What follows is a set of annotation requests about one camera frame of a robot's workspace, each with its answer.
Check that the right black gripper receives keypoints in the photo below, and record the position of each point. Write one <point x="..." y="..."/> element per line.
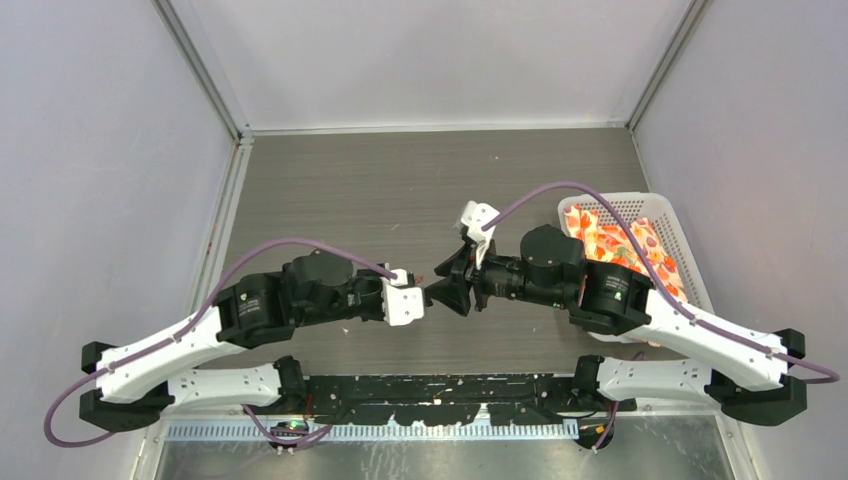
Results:
<point x="460" y="272"/>

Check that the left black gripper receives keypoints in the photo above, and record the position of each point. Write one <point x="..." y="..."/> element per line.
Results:
<point x="377" y="277"/>

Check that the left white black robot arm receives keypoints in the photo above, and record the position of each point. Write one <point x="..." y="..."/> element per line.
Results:
<point x="164" y="372"/>

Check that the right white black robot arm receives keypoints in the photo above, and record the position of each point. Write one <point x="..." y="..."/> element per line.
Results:
<point x="743" y="372"/>

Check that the orange floral cloth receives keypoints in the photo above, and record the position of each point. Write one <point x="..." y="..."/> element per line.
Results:
<point x="609" y="243"/>

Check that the white plastic basket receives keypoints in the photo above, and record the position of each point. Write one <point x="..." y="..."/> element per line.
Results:
<point x="661" y="215"/>

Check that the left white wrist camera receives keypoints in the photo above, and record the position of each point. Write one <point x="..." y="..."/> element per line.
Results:
<point x="403" y="301"/>

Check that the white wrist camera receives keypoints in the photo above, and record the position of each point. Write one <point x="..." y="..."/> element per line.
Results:
<point x="403" y="301"/>
<point x="471" y="221"/>

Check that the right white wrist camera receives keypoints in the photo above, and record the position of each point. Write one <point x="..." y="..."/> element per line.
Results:
<point x="471" y="221"/>

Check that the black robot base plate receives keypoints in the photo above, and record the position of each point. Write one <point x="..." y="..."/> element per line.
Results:
<point x="438" y="400"/>

